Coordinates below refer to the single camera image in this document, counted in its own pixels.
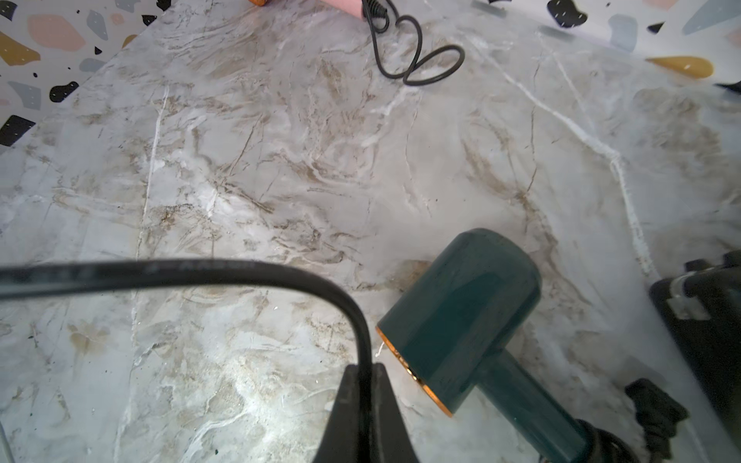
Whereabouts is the black case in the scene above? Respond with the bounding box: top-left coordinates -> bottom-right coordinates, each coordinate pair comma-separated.
650,250 -> 740,446

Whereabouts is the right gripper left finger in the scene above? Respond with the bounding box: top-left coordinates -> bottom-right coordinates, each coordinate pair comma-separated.
313,365 -> 362,463

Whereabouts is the green hair dryer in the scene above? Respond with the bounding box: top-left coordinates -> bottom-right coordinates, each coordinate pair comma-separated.
374,228 -> 638,463

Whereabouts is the black cord of pink dryer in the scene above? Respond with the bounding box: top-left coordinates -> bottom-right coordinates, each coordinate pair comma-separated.
361,0 -> 467,88

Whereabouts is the pink hair dryer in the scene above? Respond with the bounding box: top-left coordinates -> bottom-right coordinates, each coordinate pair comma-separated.
248,0 -> 372,19

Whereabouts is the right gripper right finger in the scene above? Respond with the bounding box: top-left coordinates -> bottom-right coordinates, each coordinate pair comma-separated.
370,363 -> 419,463

